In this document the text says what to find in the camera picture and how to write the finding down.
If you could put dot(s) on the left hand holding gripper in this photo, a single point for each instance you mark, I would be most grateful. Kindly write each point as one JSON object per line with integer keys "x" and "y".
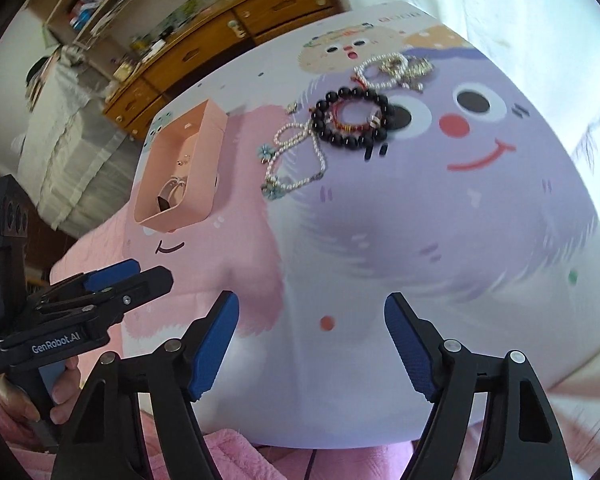
{"x": 65, "y": 392}

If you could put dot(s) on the pink plastic organizer box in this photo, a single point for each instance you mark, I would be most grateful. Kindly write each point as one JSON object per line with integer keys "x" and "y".
{"x": 189, "y": 147}

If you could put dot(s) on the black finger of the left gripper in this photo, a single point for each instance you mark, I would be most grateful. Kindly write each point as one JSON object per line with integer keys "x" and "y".
{"x": 108, "y": 306}

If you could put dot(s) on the white lace covered furniture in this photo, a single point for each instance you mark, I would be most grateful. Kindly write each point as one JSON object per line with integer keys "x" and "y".
{"x": 76, "y": 165}

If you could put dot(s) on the small gold ring charm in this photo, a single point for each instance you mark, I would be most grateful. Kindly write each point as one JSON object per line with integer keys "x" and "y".
{"x": 291, "y": 108}

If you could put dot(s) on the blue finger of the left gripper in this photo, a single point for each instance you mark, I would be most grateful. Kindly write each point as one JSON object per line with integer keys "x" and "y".
{"x": 84, "y": 284}

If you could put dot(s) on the rhinestone leaf hair comb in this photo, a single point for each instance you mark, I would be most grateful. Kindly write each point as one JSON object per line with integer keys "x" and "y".
{"x": 407, "y": 72}

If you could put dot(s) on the pink strap smartwatch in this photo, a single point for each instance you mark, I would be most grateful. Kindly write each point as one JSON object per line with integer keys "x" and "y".
{"x": 168, "y": 195}

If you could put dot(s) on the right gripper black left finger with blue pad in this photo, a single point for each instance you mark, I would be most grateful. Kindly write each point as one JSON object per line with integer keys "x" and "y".
{"x": 104, "y": 437}

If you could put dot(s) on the cartoon printed table mat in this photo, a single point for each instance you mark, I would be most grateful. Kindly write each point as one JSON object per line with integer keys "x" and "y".
{"x": 472, "y": 210}

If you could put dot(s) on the wooden drawer cabinet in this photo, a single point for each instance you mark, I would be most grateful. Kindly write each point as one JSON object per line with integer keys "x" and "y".
{"x": 221, "y": 33}

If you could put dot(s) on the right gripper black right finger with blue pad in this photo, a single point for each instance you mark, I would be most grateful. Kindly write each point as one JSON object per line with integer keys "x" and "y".
{"x": 520, "y": 436}

